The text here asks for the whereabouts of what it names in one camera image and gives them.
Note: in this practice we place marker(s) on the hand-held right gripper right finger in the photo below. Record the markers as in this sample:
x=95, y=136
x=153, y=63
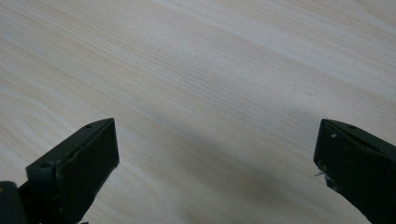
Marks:
x=358, y=165

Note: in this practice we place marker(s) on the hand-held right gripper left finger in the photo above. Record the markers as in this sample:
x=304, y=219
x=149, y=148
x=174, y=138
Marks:
x=81, y=165

